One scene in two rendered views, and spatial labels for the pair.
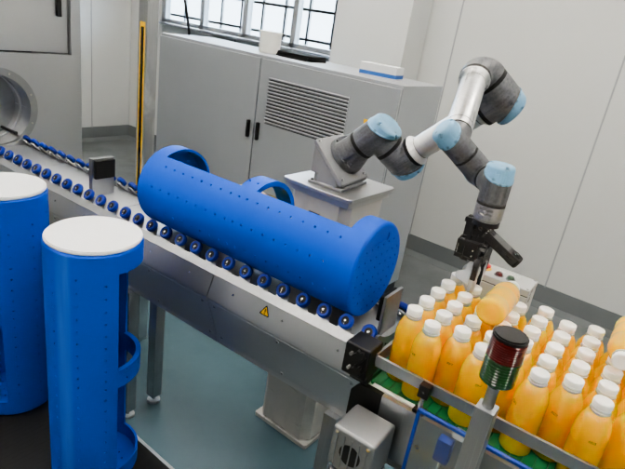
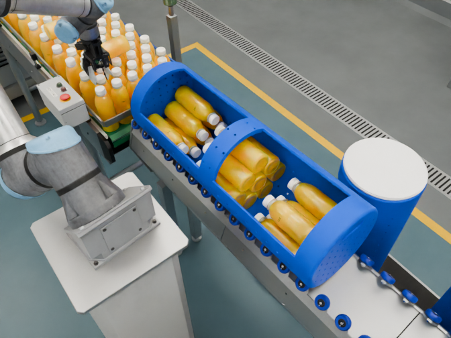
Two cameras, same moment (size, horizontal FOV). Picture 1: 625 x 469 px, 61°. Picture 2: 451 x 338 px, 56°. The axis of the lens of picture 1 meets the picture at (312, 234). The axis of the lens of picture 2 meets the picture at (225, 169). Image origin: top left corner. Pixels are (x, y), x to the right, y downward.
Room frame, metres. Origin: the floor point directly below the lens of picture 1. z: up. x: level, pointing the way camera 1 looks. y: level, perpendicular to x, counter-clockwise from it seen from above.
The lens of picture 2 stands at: (2.50, 0.42, 2.12)
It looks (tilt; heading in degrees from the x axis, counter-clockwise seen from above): 49 degrees down; 198
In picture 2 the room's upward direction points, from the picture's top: 1 degrees counter-clockwise
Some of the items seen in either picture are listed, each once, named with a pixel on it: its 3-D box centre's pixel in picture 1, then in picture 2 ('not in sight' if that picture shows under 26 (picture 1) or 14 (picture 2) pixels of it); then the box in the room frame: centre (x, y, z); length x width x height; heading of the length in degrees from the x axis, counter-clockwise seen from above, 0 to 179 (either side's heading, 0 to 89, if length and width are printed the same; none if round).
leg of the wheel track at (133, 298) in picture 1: (128, 355); not in sight; (1.85, 0.68, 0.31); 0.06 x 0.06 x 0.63; 58
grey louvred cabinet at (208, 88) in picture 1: (273, 157); not in sight; (3.89, 0.38, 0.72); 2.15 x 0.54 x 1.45; 55
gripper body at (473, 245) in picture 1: (477, 239); (94, 51); (1.37, -0.44, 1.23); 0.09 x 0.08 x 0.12; 58
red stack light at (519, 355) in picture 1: (507, 348); not in sight; (0.83, -0.37, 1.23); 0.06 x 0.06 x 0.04
